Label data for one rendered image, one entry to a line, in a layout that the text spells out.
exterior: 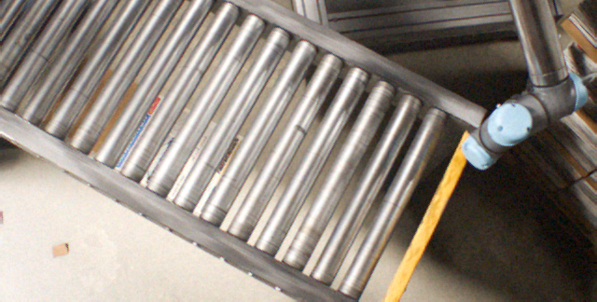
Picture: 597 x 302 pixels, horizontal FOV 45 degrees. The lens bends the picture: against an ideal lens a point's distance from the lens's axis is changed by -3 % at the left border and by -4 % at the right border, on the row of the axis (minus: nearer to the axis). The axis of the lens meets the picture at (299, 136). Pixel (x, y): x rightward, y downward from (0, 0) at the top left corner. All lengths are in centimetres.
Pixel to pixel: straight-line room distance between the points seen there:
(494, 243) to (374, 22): 80
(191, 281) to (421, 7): 110
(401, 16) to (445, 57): 30
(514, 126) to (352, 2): 105
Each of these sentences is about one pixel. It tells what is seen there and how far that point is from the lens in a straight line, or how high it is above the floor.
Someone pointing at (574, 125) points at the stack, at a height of 55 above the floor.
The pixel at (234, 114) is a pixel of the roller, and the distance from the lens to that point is 160.
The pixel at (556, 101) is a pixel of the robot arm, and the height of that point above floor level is 101.
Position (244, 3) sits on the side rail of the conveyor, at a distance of 169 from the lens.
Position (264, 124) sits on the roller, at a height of 80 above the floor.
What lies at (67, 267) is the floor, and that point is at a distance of 242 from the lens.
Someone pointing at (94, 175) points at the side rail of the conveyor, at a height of 80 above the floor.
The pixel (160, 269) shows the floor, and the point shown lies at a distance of 236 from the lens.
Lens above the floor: 233
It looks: 75 degrees down
